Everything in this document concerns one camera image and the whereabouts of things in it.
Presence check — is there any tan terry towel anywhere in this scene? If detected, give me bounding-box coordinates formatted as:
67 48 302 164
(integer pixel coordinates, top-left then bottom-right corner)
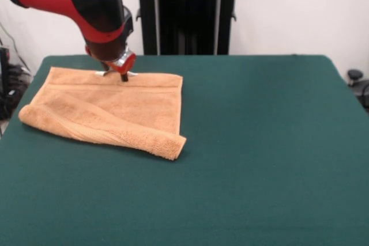
17 66 187 161

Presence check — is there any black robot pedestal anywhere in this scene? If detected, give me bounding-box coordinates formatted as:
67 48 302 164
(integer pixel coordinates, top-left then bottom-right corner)
126 0 248 56

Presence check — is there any black power strip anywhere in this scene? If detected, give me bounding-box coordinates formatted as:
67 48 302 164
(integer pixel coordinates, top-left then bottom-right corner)
7 65 32 105

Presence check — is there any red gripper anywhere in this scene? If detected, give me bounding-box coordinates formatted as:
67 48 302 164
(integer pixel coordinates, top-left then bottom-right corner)
84 44 137 83

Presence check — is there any black chair base leg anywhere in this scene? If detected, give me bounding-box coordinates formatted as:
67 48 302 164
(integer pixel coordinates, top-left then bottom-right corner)
353 80 369 111

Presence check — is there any black chair caster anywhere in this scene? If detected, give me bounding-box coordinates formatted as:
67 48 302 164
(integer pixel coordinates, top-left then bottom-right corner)
347 69 364 87

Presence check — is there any grey cable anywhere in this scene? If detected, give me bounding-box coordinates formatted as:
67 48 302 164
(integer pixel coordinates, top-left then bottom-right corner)
0 22 31 74

